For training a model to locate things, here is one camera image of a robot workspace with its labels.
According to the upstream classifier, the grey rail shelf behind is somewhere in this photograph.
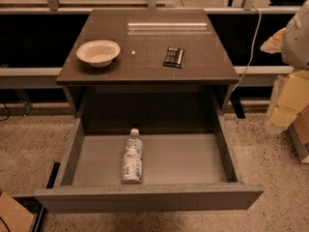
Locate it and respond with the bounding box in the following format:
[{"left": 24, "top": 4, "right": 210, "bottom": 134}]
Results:
[{"left": 0, "top": 6, "right": 300, "bottom": 89}]

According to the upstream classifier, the box at right edge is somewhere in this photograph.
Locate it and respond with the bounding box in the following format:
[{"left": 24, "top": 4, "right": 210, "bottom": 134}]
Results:
[{"left": 289, "top": 105, "right": 309, "bottom": 163}]

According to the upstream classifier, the grey open top drawer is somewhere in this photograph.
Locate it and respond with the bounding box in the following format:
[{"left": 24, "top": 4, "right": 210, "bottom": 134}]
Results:
[{"left": 34, "top": 87, "right": 265, "bottom": 215}]

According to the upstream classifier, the white cable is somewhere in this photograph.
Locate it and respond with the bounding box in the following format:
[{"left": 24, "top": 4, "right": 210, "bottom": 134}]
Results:
[{"left": 231, "top": 5, "right": 263, "bottom": 93}]

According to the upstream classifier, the cardboard box bottom left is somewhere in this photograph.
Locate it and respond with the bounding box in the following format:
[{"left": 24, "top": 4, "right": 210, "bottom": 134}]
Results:
[{"left": 0, "top": 190, "right": 34, "bottom": 232}]

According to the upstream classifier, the clear blue-label plastic bottle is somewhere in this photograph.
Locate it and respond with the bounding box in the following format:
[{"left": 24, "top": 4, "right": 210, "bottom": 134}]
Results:
[{"left": 122, "top": 129, "right": 143, "bottom": 184}]

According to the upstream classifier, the grey cabinet with counter top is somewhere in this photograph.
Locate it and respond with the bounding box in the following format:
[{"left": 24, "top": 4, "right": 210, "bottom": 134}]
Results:
[{"left": 55, "top": 8, "right": 241, "bottom": 119}]

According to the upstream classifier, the black bar on floor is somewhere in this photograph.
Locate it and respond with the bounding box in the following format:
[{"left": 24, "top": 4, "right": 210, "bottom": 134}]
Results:
[{"left": 33, "top": 161, "right": 62, "bottom": 232}]

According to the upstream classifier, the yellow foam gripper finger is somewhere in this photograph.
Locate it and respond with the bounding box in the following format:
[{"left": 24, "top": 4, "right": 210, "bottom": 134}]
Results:
[
  {"left": 260, "top": 28, "right": 286, "bottom": 54},
  {"left": 264, "top": 70, "right": 309, "bottom": 134}
]

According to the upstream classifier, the white bowl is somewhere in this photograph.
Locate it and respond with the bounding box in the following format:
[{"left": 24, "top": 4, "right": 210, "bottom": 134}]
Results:
[{"left": 76, "top": 40, "right": 121, "bottom": 68}]

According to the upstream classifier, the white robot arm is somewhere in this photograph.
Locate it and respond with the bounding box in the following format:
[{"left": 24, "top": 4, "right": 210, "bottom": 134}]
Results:
[{"left": 261, "top": 1, "right": 309, "bottom": 134}]

